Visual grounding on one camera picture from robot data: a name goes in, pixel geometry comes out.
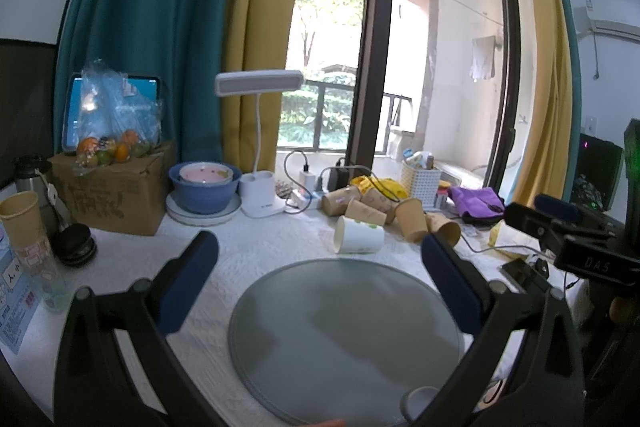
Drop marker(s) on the white quilted tablecloth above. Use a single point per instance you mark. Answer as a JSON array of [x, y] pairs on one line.
[[248, 250]]

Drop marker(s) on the pink white bowl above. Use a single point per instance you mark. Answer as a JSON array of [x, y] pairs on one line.
[[206, 173]]

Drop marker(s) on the white paper cup green print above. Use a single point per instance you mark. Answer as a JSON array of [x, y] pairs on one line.
[[357, 237]]

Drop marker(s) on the yellow curtain left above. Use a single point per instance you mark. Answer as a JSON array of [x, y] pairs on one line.
[[256, 38]]

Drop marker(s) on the brown paper cup lying left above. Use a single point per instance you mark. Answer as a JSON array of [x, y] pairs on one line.
[[335, 203]]

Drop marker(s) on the computer monitor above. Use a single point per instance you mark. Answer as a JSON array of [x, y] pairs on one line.
[[598, 169]]

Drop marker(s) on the brown paper cup lying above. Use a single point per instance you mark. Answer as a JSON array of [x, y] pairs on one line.
[[335, 203], [378, 201], [440, 224], [358, 211]]

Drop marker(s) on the stacked paper cups left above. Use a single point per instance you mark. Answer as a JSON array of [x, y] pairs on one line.
[[21, 219]]

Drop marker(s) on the yellow curtain right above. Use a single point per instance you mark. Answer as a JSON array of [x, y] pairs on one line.
[[544, 166]]

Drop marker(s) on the white desk lamp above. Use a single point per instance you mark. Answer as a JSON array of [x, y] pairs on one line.
[[257, 189]]

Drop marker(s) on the blue bowl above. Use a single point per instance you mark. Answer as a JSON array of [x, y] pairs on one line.
[[202, 198]]

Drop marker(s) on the brown paper cup lying right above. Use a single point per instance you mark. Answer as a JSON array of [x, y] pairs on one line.
[[440, 224]]

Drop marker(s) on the steel thermos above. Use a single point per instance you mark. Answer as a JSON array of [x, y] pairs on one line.
[[30, 173]]

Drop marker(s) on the white power strip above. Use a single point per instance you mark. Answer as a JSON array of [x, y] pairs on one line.
[[308, 192]]

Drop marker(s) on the yellow curtain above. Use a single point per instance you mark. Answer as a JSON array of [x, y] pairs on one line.
[[256, 38], [544, 166]]

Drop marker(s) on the brown paper cup upright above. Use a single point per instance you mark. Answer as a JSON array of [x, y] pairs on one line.
[[411, 220]]

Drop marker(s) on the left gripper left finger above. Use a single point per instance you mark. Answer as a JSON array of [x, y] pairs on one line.
[[92, 384]]

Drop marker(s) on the bag of oranges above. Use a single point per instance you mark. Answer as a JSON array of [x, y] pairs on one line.
[[117, 122]]

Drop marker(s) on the brown paper cup lying front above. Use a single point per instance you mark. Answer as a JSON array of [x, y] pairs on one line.
[[358, 211]]

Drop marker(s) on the teal curtain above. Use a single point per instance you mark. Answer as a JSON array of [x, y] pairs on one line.
[[177, 41]]

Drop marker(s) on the small grey white lid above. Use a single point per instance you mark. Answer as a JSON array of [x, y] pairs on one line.
[[416, 401]]

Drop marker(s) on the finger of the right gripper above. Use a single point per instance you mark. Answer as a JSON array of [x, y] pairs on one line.
[[549, 232], [558, 209]]

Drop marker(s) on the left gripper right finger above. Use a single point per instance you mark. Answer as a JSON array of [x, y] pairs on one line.
[[546, 384]]

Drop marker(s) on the white plate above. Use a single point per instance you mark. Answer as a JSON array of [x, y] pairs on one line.
[[200, 220]]

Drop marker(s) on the round grey placemat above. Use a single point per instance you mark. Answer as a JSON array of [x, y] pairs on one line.
[[341, 338]]

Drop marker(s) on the black round lid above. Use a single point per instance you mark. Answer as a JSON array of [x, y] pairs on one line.
[[74, 246]]

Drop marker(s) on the purple cloth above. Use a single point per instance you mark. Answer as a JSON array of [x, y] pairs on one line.
[[477, 207]]

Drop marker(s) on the yellow packet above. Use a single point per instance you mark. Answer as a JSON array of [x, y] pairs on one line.
[[389, 188]]

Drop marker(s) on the white air conditioner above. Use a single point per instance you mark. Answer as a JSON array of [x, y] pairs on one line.
[[587, 24]]

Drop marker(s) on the brown paper cup lying back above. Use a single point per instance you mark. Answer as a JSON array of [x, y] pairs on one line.
[[378, 201]]

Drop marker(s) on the tablet with blue screen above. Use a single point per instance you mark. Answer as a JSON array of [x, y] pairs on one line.
[[147, 86]]

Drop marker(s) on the white lattice basket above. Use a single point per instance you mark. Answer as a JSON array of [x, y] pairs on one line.
[[420, 184]]

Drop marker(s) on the blue printed leaflet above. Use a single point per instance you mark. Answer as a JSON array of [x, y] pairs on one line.
[[18, 299]]

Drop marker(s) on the cardboard box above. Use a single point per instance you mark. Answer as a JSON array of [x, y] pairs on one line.
[[124, 198]]

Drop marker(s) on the black smartphone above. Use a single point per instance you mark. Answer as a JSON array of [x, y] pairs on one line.
[[519, 273]]

